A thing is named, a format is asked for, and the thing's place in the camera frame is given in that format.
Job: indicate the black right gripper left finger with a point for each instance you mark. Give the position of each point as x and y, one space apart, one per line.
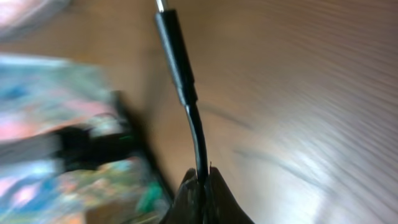
185 208

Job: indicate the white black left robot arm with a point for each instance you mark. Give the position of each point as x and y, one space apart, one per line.
69 148

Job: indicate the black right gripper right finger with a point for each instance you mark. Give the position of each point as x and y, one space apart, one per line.
221 206

